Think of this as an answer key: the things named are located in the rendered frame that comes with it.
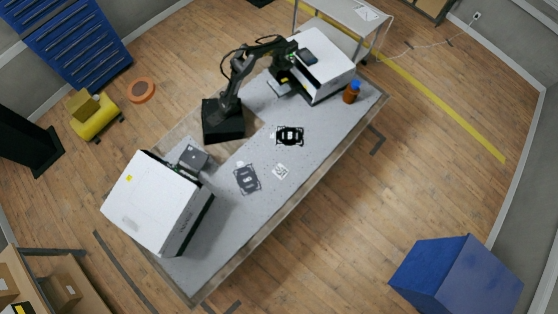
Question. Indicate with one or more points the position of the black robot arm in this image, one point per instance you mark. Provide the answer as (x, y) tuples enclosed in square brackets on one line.
[(241, 70)]

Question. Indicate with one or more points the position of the brown bottle with blue cap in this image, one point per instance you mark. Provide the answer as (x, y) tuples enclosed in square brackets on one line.
[(350, 95)]

